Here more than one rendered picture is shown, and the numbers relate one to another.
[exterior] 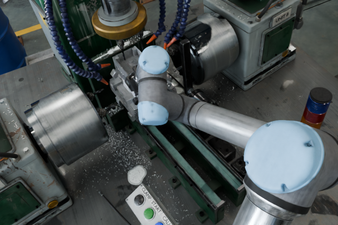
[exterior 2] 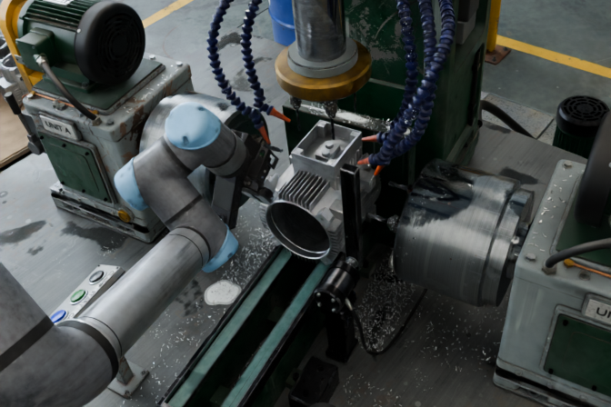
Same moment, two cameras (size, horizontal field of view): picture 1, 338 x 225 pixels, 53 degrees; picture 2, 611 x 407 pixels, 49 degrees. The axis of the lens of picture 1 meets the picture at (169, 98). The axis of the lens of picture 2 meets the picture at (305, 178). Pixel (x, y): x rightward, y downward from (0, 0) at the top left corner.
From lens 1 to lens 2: 0.89 m
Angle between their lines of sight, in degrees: 43
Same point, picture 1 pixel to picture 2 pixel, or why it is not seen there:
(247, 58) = (508, 322)
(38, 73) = not seen: hidden behind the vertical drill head
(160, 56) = (188, 124)
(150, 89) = (149, 152)
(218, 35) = (463, 226)
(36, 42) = (515, 74)
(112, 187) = not seen: hidden behind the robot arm
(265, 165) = not seen: outside the picture
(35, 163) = (113, 147)
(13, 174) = (90, 136)
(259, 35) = (546, 304)
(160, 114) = (123, 187)
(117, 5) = (302, 41)
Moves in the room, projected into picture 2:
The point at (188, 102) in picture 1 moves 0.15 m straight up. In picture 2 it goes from (190, 221) to (169, 147)
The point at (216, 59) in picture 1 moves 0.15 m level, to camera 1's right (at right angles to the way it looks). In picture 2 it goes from (428, 259) to (486, 316)
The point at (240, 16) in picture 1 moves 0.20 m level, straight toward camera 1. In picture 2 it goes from (539, 235) to (425, 265)
